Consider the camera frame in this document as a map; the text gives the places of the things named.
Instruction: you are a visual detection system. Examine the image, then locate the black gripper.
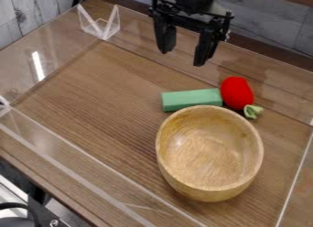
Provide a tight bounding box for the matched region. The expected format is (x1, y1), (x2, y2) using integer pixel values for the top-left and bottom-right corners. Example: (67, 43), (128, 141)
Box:
(150, 0), (235, 67)

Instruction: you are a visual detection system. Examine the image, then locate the red plush fruit green stem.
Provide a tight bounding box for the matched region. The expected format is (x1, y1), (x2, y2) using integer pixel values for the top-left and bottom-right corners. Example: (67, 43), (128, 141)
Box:
(221, 76), (263, 119)

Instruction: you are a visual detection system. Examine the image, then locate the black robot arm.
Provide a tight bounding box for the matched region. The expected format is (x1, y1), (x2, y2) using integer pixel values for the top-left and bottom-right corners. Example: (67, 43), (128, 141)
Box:
(150, 0), (235, 67)

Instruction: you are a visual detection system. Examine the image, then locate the green rectangular block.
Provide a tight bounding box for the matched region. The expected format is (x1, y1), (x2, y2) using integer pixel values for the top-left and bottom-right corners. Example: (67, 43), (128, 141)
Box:
(162, 88), (222, 112)

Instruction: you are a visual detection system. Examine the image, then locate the wooden bowl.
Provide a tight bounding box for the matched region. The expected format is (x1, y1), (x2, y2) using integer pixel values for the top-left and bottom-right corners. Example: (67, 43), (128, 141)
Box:
(155, 105), (263, 202)

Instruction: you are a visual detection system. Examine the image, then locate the black equipment under table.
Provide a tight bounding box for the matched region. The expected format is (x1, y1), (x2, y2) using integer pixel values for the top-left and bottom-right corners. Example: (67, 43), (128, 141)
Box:
(0, 193), (71, 227)

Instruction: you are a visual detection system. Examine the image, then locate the clear acrylic corner bracket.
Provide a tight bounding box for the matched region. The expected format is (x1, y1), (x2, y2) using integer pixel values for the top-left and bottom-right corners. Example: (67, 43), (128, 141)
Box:
(77, 5), (120, 40)

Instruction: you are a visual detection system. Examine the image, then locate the clear acrylic tray enclosure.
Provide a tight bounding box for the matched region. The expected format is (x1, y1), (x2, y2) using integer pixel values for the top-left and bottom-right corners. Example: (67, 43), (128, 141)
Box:
(0, 8), (313, 227)

